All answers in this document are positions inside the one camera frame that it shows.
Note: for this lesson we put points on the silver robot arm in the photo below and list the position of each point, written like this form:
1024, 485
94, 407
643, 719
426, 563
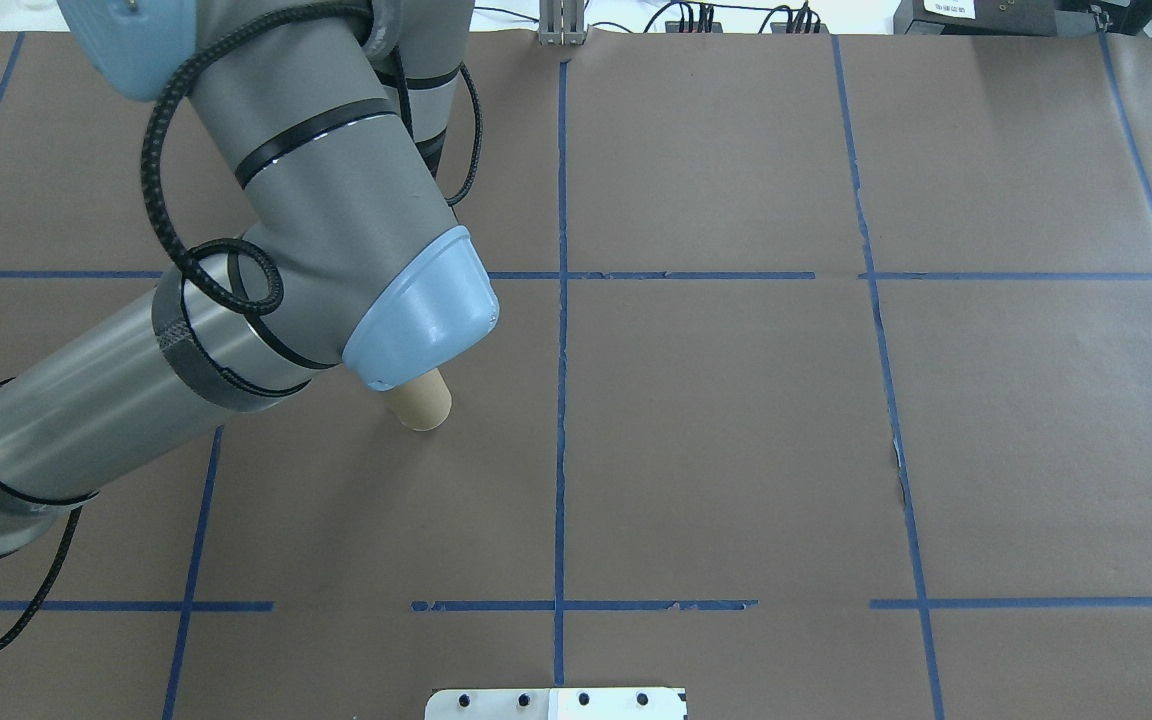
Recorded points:
336, 200

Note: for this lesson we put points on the brown cardboard tube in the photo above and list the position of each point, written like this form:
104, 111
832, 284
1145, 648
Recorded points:
424, 403

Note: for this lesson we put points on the black box with white label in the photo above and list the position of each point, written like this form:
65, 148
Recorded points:
976, 15

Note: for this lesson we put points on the metal frame bar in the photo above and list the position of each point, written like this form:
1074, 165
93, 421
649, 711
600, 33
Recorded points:
562, 25

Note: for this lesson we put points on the white square base plate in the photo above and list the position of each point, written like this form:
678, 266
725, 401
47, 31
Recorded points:
556, 705

